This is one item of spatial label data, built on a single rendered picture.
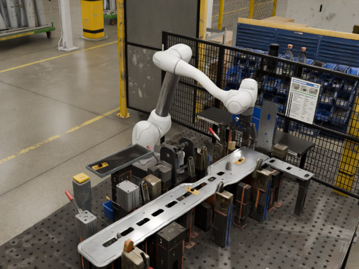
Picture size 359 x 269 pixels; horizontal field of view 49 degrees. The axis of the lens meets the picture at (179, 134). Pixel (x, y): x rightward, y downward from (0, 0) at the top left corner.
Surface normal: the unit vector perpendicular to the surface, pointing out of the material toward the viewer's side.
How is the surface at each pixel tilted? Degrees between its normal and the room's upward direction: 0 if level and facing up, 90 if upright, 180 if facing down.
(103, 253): 0
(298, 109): 90
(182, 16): 90
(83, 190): 90
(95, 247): 0
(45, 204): 0
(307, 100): 90
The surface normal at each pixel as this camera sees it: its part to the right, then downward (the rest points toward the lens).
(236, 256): 0.04, -0.90
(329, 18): -0.55, 0.36
